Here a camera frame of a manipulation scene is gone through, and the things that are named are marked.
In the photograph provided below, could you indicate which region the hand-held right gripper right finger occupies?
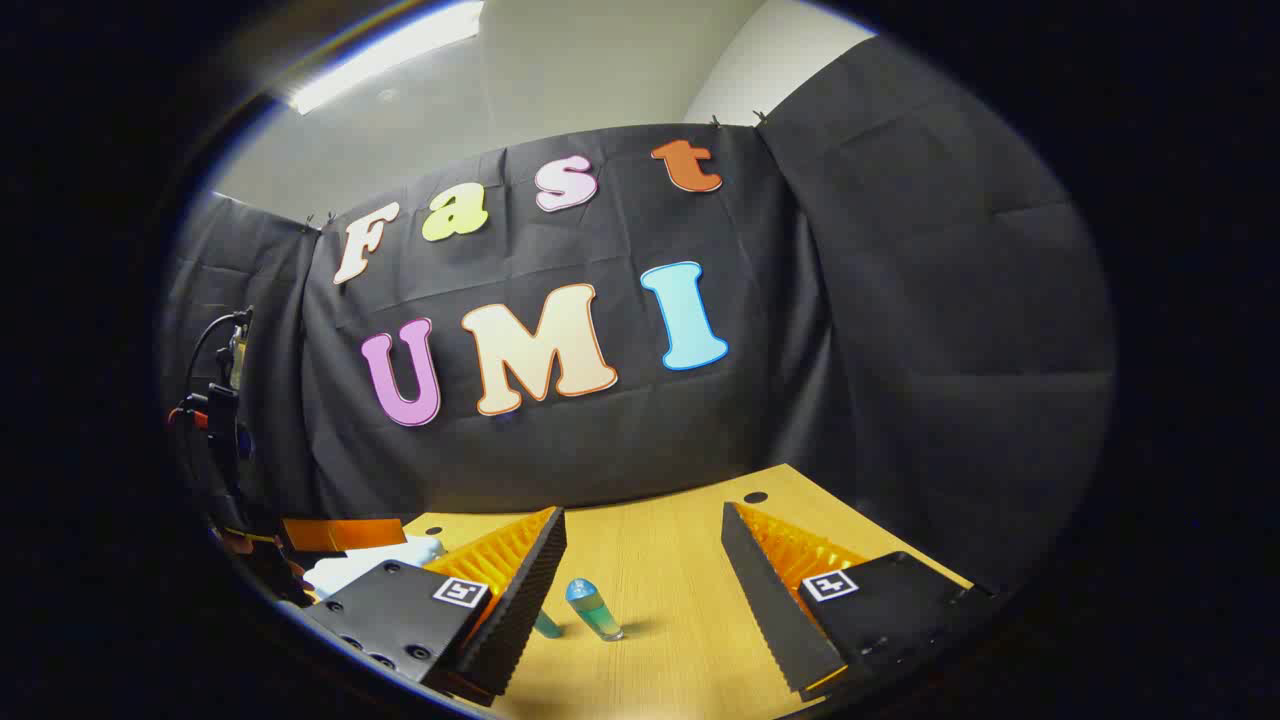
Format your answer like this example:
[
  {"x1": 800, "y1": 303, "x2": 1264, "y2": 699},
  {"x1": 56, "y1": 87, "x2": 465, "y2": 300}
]
[{"x1": 720, "y1": 500, "x2": 1001, "y2": 701}]

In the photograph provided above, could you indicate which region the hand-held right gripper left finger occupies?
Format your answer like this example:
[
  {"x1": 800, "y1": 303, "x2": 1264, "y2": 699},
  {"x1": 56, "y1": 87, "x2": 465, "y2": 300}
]
[{"x1": 300, "y1": 505, "x2": 568, "y2": 706}]

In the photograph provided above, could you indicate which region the light blue suitcase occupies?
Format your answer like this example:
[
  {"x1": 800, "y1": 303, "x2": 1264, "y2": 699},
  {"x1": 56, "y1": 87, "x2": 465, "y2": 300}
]
[{"x1": 303, "y1": 537, "x2": 446, "y2": 601}]

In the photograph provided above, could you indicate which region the black cable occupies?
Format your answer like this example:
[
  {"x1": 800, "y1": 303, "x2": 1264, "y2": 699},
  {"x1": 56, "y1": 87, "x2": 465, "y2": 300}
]
[{"x1": 184, "y1": 310, "x2": 251, "y2": 401}]

